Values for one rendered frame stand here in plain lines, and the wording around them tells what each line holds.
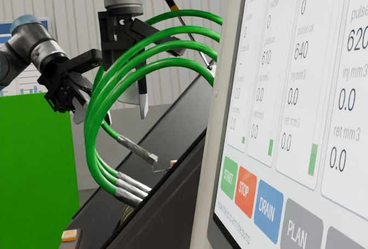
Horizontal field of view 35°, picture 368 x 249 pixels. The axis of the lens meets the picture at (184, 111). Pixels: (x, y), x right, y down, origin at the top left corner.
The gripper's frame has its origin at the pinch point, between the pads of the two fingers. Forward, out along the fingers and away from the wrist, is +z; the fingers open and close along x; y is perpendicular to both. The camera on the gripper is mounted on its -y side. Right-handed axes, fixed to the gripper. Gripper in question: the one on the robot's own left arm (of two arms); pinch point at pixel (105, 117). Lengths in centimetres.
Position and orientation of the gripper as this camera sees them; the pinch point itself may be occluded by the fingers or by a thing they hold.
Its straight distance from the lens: 124.5
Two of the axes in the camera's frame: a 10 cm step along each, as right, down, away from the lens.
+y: -6.4, 7.2, 2.6
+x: -5.0, -1.3, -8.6
